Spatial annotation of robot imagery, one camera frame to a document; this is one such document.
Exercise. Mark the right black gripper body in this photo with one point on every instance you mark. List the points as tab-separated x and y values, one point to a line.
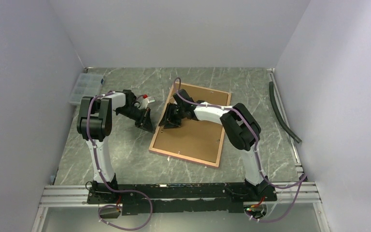
182	109

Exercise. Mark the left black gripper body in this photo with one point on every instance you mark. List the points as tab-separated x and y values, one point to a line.
132	112

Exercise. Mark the aluminium rail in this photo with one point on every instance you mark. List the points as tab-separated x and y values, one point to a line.
77	195

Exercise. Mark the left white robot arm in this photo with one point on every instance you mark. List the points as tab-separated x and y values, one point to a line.
95	124

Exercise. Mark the brown frame backing board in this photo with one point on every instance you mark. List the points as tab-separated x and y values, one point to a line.
198	141

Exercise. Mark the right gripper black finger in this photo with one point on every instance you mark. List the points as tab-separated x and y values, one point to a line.
166	119
167	124

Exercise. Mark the wooden picture frame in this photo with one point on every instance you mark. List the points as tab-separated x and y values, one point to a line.
185	158

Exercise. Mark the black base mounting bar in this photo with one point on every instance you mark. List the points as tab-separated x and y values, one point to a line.
232	197

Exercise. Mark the clear plastic organizer box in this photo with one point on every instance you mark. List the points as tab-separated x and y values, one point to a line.
87	84

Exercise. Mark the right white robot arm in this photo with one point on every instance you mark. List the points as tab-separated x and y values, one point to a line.
240	127

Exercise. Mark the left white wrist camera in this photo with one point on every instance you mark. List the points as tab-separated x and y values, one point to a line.
145	101

